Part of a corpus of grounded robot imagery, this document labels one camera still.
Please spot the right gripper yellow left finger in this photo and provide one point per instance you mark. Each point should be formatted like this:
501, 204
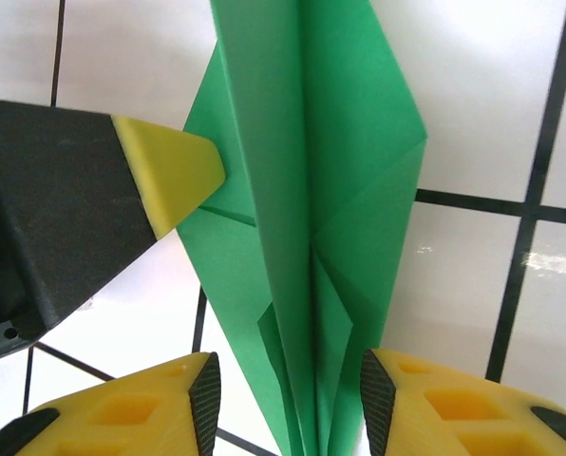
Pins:
159, 427

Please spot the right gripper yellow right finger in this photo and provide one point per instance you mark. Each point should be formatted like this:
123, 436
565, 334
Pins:
416, 427

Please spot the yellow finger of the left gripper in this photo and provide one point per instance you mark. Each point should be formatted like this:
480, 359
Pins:
98, 190

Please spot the green square paper sheet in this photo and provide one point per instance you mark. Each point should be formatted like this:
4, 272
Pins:
340, 166

